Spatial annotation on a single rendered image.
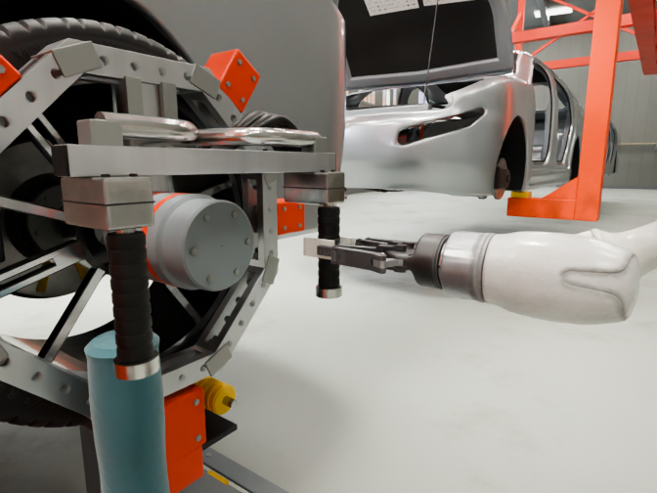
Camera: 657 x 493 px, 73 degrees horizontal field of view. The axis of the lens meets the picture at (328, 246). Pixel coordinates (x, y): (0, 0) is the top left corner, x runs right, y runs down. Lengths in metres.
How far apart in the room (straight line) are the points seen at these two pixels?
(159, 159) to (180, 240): 0.13
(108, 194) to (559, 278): 0.46
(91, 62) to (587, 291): 0.66
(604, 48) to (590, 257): 3.62
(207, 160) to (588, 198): 3.67
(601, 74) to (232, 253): 3.68
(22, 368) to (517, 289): 0.62
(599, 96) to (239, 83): 3.46
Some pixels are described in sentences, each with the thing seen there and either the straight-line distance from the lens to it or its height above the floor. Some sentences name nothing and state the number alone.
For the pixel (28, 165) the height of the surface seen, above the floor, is 0.96.
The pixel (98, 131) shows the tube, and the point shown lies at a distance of 0.49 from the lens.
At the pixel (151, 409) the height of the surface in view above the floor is 0.65.
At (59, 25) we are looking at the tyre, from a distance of 0.80.
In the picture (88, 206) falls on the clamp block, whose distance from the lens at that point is 0.49.
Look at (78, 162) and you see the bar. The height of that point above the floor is 0.96.
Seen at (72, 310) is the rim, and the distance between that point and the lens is 0.82.
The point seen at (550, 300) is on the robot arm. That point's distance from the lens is 0.55.
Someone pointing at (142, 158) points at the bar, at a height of 0.97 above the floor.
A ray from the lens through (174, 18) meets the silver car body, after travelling 1.13.
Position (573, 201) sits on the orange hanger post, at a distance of 4.06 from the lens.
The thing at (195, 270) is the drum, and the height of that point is 0.82.
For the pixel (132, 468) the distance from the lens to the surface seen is 0.68.
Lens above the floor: 0.96
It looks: 10 degrees down
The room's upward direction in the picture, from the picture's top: straight up
